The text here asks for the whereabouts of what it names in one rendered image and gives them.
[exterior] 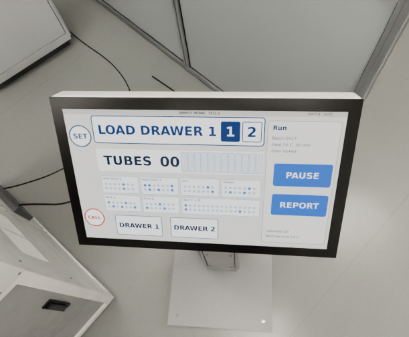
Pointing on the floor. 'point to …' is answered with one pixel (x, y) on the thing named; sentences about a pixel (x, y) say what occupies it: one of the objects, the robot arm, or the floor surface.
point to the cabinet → (36, 275)
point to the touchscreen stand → (221, 291)
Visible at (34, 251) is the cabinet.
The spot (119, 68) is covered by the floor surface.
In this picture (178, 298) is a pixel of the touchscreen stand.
